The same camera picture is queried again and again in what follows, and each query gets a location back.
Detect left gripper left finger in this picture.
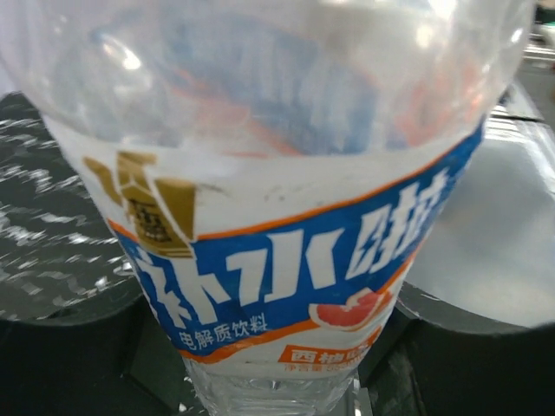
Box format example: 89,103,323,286
1,300,199,415

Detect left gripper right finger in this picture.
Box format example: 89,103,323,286
359,283,554,415

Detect labelled clear plastic bottle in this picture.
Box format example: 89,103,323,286
1,1,536,415

